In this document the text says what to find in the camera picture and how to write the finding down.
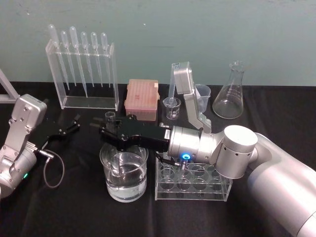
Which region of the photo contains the black table cloth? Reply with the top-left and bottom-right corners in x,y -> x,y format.
0,81 -> 316,237

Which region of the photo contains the clear acrylic test tube rack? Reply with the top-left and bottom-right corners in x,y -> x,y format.
155,150 -> 234,203

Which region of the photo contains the right gripper thin dark cable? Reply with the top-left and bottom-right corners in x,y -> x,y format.
154,152 -> 190,171

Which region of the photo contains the pink pipette tip box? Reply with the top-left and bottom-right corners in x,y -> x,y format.
124,79 -> 159,122

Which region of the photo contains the clear plastic measuring cup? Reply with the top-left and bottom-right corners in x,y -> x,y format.
194,83 -> 212,115

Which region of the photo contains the small glass beaker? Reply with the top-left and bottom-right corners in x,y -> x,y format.
162,97 -> 182,120

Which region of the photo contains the clear acrylic pipette rack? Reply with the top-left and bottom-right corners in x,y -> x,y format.
46,39 -> 119,111

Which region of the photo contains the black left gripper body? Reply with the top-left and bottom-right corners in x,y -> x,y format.
36,132 -> 66,152

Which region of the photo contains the gripper thin dark cable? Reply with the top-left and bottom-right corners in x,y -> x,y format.
37,149 -> 66,189
154,152 -> 190,171

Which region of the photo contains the grey metal frame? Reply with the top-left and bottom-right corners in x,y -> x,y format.
0,68 -> 22,105

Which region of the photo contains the large glass beaker with water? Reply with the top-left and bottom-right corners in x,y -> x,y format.
99,142 -> 149,203

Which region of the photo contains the glass conical flask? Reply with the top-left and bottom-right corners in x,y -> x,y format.
212,61 -> 245,120

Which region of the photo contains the left gripper thin dark cable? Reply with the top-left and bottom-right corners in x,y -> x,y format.
37,149 -> 66,189

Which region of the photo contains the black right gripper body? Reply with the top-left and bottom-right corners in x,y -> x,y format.
115,115 -> 174,152

